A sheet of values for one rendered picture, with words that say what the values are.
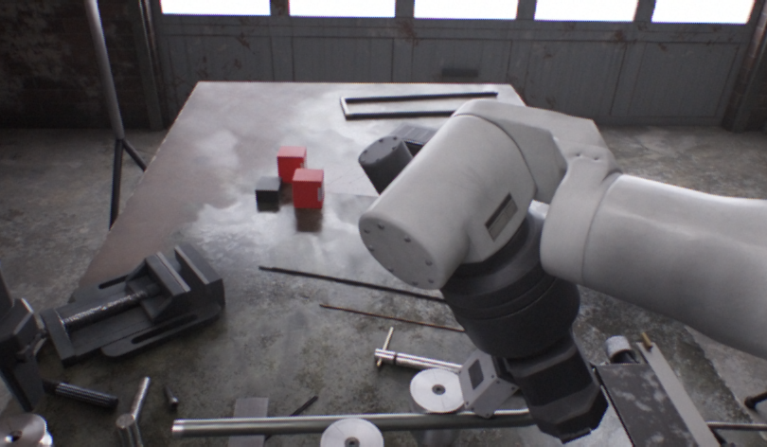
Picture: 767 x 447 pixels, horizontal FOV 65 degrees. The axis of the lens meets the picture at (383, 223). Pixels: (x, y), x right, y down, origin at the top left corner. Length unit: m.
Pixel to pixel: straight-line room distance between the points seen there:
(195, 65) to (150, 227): 2.62
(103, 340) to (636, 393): 0.55
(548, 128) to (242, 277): 0.55
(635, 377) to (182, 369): 0.46
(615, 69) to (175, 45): 2.47
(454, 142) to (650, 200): 0.12
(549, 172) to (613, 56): 3.38
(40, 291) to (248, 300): 1.73
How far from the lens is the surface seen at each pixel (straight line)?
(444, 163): 0.36
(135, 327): 0.76
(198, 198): 1.02
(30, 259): 2.66
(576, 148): 0.35
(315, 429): 0.52
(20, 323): 0.51
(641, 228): 0.31
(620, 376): 0.49
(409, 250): 0.35
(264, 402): 0.60
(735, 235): 0.31
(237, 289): 0.80
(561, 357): 0.45
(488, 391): 0.50
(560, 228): 0.32
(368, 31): 3.39
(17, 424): 0.65
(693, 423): 0.48
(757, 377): 2.27
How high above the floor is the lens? 1.37
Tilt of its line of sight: 32 degrees down
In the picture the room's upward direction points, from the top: 2 degrees clockwise
